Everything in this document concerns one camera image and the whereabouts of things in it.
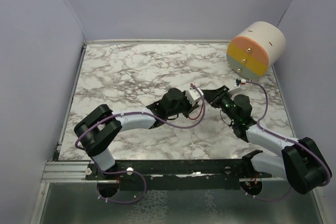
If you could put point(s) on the aluminium frame extrusion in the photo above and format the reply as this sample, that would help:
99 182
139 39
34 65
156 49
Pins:
65 172

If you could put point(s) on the cylinder with striped face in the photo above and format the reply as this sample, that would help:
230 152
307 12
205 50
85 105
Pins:
255 49

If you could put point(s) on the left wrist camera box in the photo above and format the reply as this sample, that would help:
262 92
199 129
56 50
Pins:
194 95

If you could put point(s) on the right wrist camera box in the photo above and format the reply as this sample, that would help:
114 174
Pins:
238 86

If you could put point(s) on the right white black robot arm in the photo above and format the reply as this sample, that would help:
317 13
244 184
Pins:
298 161

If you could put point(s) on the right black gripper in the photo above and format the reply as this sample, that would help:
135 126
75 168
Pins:
213 95

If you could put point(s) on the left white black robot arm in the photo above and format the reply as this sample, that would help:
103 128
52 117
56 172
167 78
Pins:
99 128

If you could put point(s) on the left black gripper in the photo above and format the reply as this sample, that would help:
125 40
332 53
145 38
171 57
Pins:
190 108

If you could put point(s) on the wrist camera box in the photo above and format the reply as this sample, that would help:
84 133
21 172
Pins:
194 95
238 86

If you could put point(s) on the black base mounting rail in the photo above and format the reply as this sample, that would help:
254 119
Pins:
179 174

